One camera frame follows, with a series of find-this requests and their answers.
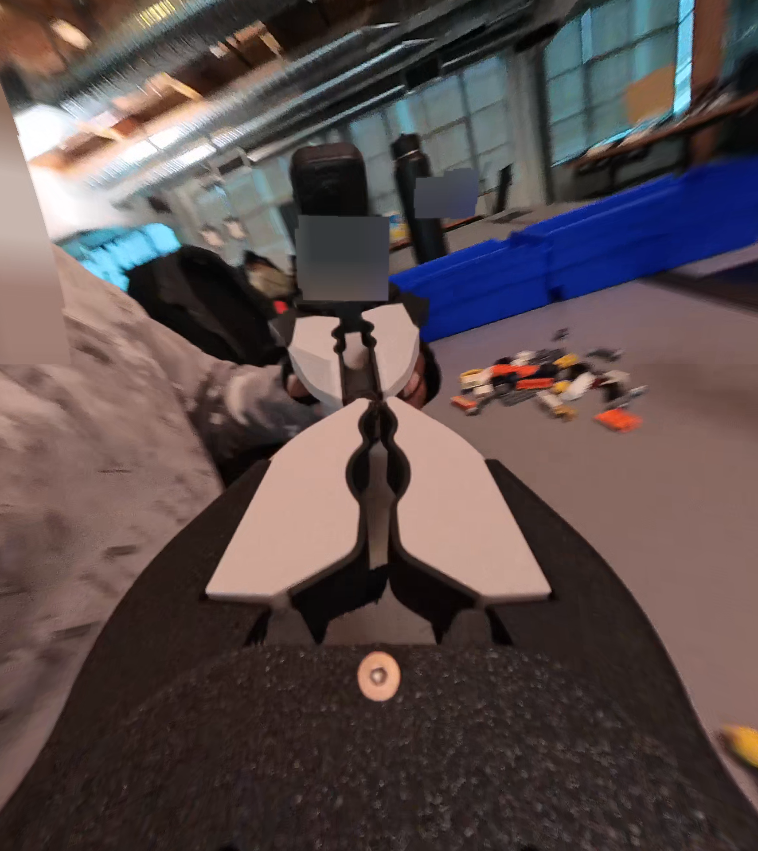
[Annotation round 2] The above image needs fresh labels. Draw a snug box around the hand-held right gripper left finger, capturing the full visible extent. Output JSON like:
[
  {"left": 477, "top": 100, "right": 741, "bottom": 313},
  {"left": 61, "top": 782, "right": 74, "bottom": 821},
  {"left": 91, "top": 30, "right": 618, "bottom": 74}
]
[{"left": 207, "top": 399, "right": 377, "bottom": 606}]

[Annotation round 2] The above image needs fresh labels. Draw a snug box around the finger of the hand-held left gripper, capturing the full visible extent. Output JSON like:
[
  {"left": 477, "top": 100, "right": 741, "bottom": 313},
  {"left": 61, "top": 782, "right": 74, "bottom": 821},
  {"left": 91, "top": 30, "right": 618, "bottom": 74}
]
[
  {"left": 363, "top": 304, "right": 422, "bottom": 400},
  {"left": 286, "top": 313, "right": 353, "bottom": 406}
]

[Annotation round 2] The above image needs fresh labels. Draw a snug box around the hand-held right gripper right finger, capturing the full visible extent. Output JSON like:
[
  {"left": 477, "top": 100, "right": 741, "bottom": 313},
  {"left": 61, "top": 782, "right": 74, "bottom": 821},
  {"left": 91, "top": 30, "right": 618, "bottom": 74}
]
[{"left": 382, "top": 399, "right": 553, "bottom": 606}]

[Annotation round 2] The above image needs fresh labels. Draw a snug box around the pile of lego pieces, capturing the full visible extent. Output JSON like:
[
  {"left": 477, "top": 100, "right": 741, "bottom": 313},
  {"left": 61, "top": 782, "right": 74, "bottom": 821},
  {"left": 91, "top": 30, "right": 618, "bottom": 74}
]
[{"left": 450, "top": 330, "right": 649, "bottom": 433}]

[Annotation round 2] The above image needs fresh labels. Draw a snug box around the person's left forearm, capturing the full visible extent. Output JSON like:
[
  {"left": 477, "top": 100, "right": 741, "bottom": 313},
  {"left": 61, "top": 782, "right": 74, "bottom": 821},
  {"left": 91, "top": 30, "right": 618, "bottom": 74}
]
[{"left": 173, "top": 353, "right": 327, "bottom": 453}]

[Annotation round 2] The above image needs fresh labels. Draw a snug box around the person's left hand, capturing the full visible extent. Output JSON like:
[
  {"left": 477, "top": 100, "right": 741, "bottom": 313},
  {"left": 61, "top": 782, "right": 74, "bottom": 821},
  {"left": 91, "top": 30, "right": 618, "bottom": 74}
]
[{"left": 403, "top": 349, "right": 444, "bottom": 410}]

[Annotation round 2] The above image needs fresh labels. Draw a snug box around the black water bottle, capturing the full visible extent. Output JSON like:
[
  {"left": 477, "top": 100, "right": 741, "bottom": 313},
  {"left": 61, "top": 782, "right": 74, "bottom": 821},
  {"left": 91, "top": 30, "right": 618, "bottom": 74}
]
[{"left": 393, "top": 133, "right": 449, "bottom": 264}]

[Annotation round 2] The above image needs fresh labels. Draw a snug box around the light mottled cloth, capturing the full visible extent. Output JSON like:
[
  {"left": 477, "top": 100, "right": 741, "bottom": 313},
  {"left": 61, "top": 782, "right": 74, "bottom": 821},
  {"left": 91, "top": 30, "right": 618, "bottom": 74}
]
[{"left": 0, "top": 246, "right": 240, "bottom": 799}]

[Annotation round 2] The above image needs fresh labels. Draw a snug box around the silver ceiling duct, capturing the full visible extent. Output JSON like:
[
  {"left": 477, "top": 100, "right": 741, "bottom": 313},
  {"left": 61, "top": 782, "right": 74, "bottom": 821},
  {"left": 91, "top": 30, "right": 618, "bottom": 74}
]
[{"left": 34, "top": 0, "right": 553, "bottom": 187}]

